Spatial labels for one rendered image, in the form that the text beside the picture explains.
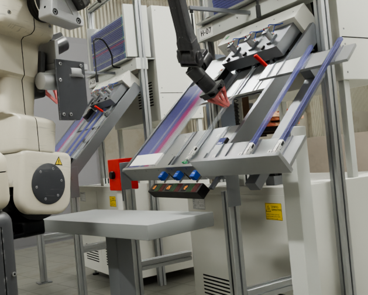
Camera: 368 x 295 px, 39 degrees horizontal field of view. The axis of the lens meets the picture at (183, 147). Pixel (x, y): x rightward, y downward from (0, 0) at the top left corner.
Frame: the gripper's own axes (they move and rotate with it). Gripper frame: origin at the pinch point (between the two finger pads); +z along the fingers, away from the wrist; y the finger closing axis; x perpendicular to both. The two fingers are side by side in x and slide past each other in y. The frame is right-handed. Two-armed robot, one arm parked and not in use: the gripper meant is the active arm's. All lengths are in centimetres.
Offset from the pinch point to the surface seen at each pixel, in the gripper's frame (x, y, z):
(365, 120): -530, 530, 451
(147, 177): 31.1, 31.7, 2.3
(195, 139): 15.7, 8.0, 0.9
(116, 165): 20, 84, 2
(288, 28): -31.6, -16.9, -3.8
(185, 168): 31.6, -2.9, 0.3
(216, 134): 14.6, -5.1, 1.6
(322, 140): -322, 398, 304
